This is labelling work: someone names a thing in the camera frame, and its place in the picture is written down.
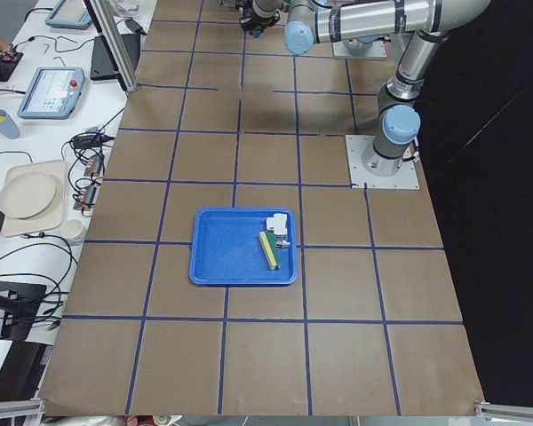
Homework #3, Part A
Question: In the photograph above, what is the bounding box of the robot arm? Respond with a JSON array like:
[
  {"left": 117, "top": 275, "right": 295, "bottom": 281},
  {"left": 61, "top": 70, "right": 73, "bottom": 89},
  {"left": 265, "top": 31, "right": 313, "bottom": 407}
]
[{"left": 234, "top": 0, "right": 489, "bottom": 177}]

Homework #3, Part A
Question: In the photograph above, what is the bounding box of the power adapter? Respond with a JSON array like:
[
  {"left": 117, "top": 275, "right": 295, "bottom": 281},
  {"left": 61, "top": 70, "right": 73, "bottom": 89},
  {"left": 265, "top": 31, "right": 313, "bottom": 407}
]
[{"left": 125, "top": 18, "right": 147, "bottom": 36}]

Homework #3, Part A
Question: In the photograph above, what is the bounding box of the beige tray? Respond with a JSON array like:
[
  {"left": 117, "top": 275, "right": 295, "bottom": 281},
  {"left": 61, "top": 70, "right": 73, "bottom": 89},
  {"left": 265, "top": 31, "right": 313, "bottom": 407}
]
[{"left": 0, "top": 160, "right": 68, "bottom": 237}]

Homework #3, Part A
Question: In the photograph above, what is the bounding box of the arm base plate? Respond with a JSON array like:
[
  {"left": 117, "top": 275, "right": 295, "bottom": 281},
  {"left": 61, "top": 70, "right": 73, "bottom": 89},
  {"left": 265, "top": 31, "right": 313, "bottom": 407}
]
[
  {"left": 345, "top": 135, "right": 419, "bottom": 190},
  {"left": 332, "top": 37, "right": 387, "bottom": 60}
]

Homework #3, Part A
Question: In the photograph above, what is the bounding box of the beige plate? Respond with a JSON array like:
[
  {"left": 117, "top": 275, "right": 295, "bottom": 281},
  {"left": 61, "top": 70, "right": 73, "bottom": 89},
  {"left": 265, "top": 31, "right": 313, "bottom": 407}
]
[{"left": 0, "top": 172, "right": 56, "bottom": 218}]

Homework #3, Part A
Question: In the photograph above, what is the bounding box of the green yellow terminal block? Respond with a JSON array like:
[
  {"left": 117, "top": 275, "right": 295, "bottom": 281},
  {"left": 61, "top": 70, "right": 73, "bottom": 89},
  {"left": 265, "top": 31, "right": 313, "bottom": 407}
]
[{"left": 259, "top": 231, "right": 290, "bottom": 270}]

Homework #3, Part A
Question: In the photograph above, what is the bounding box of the grey cup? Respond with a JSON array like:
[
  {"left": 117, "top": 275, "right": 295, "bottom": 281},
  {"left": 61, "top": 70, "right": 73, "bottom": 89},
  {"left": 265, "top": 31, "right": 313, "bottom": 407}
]
[{"left": 0, "top": 109, "right": 20, "bottom": 139}]

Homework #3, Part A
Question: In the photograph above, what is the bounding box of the black camera stand base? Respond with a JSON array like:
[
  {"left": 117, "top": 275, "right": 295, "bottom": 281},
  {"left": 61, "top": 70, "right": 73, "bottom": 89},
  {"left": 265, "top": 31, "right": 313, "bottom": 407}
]
[{"left": 0, "top": 281, "right": 47, "bottom": 341}]

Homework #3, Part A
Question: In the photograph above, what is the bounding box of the white circuit breaker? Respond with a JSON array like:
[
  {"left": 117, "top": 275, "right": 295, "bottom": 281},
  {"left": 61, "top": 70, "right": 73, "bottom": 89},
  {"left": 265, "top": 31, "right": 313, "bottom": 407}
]
[{"left": 266, "top": 213, "right": 288, "bottom": 238}]

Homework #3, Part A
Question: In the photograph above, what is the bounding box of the teach pendant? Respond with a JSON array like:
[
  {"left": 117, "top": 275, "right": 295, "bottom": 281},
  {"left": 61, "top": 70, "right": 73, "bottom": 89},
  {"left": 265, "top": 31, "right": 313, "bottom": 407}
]
[
  {"left": 17, "top": 67, "right": 85, "bottom": 119},
  {"left": 45, "top": 0, "right": 91, "bottom": 30}
]

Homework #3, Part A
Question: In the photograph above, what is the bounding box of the blue plastic tray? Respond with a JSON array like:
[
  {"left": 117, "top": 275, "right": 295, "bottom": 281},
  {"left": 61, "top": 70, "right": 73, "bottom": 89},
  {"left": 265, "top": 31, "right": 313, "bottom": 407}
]
[{"left": 189, "top": 207, "right": 298, "bottom": 287}]

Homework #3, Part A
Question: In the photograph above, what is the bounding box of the aluminium frame post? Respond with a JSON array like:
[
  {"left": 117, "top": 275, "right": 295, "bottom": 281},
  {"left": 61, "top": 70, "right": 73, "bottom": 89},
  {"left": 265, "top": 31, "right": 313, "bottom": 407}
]
[{"left": 84, "top": 0, "right": 138, "bottom": 93}]

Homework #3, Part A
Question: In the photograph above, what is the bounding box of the white paper cup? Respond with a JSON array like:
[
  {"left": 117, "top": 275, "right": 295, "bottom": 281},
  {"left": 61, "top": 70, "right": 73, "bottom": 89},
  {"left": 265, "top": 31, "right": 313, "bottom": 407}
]
[{"left": 60, "top": 219, "right": 87, "bottom": 244}]

